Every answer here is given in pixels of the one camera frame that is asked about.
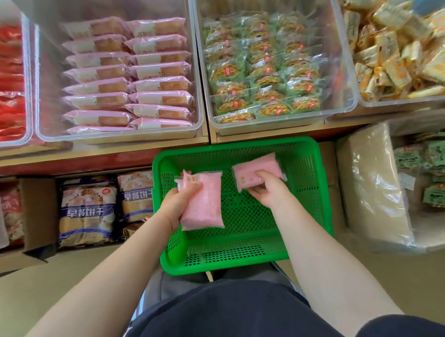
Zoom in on pink snack packet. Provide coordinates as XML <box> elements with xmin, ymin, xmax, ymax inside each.
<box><xmin>231</xmin><ymin>151</ymin><xmax>289</xmax><ymax>194</ymax></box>
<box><xmin>173</xmin><ymin>167</ymin><xmax>227</xmax><ymax>232</ymax></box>

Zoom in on clear plastic bag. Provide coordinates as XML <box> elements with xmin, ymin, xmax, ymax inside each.
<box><xmin>334</xmin><ymin>117</ymin><xmax>445</xmax><ymax>258</ymax></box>

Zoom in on person's right hand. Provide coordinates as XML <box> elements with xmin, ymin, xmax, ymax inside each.
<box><xmin>246</xmin><ymin>169</ymin><xmax>290</xmax><ymax>211</ymax></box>

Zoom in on red snack bag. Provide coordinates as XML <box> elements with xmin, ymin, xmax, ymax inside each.
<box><xmin>0</xmin><ymin>184</ymin><xmax>25</xmax><ymax>245</ymax></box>

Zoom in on green plastic basket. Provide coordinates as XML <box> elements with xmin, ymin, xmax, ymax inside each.
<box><xmin>150</xmin><ymin>134</ymin><xmax>337</xmax><ymax>278</ymax></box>

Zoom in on clear plastic bin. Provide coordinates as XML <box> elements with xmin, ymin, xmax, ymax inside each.
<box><xmin>0</xmin><ymin>0</ymin><xmax>38</xmax><ymax>151</ymax></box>
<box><xmin>329</xmin><ymin>0</ymin><xmax>445</xmax><ymax>112</ymax></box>
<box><xmin>11</xmin><ymin>0</ymin><xmax>206</xmax><ymax>150</ymax></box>
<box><xmin>191</xmin><ymin>0</ymin><xmax>360</xmax><ymax>133</ymax></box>

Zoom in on person's left forearm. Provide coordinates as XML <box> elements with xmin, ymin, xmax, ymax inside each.
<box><xmin>0</xmin><ymin>204</ymin><xmax>190</xmax><ymax>337</ymax></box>

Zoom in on heap of yellow packets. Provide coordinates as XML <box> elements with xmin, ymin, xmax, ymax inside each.
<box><xmin>338</xmin><ymin>0</ymin><xmax>445</xmax><ymax>104</ymax></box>

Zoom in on heap of pale green packets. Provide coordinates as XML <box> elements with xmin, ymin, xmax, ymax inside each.
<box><xmin>391</xmin><ymin>130</ymin><xmax>445</xmax><ymax>213</ymax></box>

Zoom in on person's right forearm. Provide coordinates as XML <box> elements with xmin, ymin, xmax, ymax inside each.
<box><xmin>269</xmin><ymin>186</ymin><xmax>407</xmax><ymax>337</ymax></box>

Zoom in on large blue biscuit bag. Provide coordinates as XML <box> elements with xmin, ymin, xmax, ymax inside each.
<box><xmin>54</xmin><ymin>176</ymin><xmax>123</xmax><ymax>249</ymax></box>

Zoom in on black shirt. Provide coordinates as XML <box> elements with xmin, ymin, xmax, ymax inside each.
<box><xmin>109</xmin><ymin>265</ymin><xmax>445</xmax><ymax>337</ymax></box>

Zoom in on person's left hand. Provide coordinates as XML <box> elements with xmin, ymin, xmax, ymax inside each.
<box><xmin>157</xmin><ymin>180</ymin><xmax>208</xmax><ymax>233</ymax></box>

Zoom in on wooden shelf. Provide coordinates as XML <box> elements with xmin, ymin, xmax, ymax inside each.
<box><xmin>0</xmin><ymin>100</ymin><xmax>445</xmax><ymax>179</ymax></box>

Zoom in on rows of pink packets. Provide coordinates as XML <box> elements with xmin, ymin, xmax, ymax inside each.
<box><xmin>56</xmin><ymin>11</ymin><xmax>197</xmax><ymax>136</ymax></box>

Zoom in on rows of green pastry packets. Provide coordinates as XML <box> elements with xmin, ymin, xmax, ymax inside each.
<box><xmin>201</xmin><ymin>8</ymin><xmax>325</xmax><ymax>125</ymax></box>

